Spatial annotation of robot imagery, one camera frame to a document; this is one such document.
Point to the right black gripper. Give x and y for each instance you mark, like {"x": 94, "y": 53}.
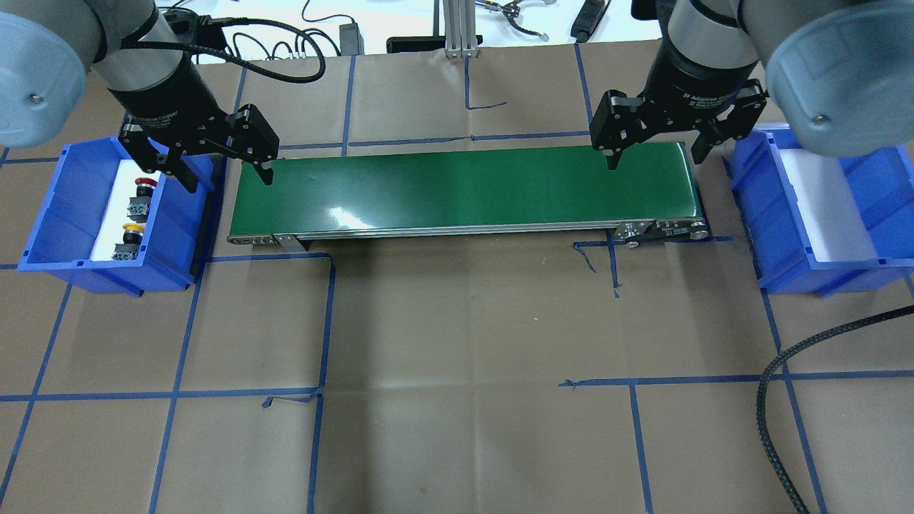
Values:
{"x": 696, "y": 84}

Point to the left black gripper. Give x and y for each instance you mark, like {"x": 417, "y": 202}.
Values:
{"x": 170, "y": 101}

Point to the red push button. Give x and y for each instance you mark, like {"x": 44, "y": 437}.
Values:
{"x": 139, "y": 205}

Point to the yellow push button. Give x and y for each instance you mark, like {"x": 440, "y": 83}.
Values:
{"x": 130, "y": 244}

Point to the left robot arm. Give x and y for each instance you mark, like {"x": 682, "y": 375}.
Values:
{"x": 50, "y": 47}

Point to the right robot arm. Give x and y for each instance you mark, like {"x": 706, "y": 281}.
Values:
{"x": 841, "y": 72}

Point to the green conveyor belt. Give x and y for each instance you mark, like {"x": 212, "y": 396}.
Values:
{"x": 465, "y": 192}

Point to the left white foam pad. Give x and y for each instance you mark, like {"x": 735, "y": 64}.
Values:
{"x": 116, "y": 211}

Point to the white foam pad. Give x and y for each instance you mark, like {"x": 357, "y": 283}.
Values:
{"x": 827, "y": 207}
{"x": 116, "y": 211}

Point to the left blue bin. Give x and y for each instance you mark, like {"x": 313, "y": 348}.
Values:
{"x": 69, "y": 221}

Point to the blue bin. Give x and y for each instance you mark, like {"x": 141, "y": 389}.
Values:
{"x": 881, "y": 183}
{"x": 69, "y": 221}

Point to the black power adapter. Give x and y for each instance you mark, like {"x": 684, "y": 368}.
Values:
{"x": 350, "y": 40}

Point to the right white foam pad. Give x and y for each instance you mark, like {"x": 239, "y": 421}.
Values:
{"x": 827, "y": 207}

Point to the right blue bin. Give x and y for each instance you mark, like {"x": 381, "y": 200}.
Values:
{"x": 881, "y": 183}

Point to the aluminium frame post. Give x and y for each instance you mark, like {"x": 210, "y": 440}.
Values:
{"x": 459, "y": 23}

